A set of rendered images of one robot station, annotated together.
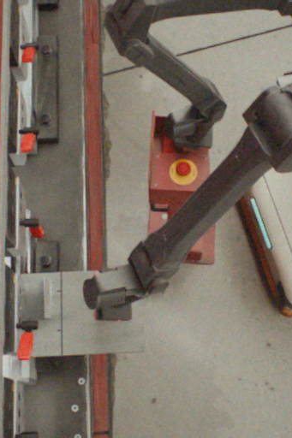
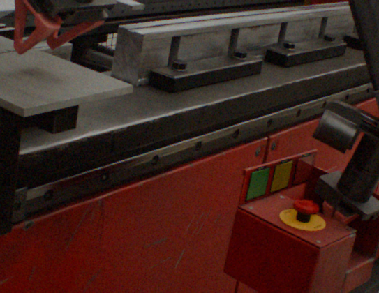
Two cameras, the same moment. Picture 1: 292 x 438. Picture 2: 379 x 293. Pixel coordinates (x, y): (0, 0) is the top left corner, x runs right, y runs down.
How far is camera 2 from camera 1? 133 cm
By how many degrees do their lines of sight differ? 56
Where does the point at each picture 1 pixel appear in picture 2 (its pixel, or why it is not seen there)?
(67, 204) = (116, 112)
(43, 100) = (194, 64)
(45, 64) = (227, 59)
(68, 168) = (158, 104)
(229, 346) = not seen: outside the picture
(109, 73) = not seen: outside the picture
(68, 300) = (5, 56)
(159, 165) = (276, 202)
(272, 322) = not seen: outside the picture
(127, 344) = (12, 95)
